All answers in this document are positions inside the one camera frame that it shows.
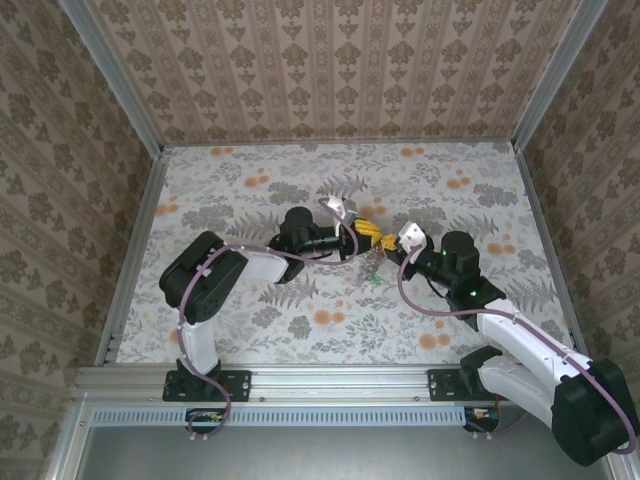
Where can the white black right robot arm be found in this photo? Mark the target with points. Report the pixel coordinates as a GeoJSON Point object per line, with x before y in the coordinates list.
{"type": "Point", "coordinates": [525, 330]}

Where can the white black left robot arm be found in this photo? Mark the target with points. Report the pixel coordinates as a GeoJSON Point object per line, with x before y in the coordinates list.
{"type": "Point", "coordinates": [197, 345]}

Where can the floral patterned table cover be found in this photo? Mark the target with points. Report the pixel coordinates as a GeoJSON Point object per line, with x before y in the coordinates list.
{"type": "Point", "coordinates": [350, 325]}

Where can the black connector box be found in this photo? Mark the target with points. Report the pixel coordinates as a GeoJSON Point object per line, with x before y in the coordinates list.
{"type": "Point", "coordinates": [205, 420]}
{"type": "Point", "coordinates": [482, 420]}

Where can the grey metal panel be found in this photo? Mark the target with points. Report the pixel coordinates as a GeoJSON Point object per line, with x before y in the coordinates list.
{"type": "Point", "coordinates": [340, 455]}

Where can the aluminium rear rail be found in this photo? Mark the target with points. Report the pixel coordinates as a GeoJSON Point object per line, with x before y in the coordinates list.
{"type": "Point", "coordinates": [340, 143]}

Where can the aluminium side rail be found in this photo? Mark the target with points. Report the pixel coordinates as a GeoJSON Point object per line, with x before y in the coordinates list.
{"type": "Point", "coordinates": [136, 250]}
{"type": "Point", "coordinates": [550, 250]}

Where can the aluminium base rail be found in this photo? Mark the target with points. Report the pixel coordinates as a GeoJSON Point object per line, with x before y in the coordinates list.
{"type": "Point", "coordinates": [340, 385]}

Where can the aluminium frame post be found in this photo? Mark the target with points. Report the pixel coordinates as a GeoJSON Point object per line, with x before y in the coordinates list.
{"type": "Point", "coordinates": [107, 65]}
{"type": "Point", "coordinates": [561, 65]}

